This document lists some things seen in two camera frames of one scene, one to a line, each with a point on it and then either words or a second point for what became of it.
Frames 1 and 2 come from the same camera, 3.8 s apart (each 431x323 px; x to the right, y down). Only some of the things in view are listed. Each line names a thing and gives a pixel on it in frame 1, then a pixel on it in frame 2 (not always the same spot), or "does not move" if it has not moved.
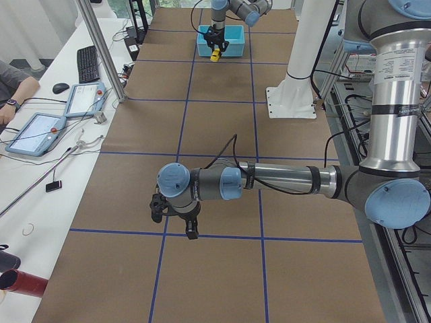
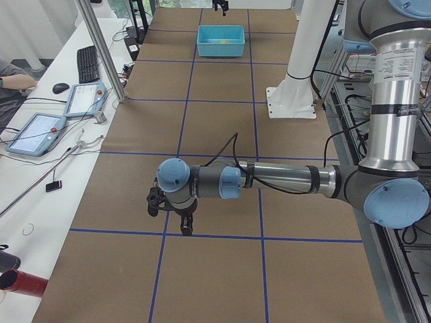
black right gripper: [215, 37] -> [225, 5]
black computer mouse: [59, 87] does not move
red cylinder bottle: [23, 282] does not move
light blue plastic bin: [234, 34] does not move
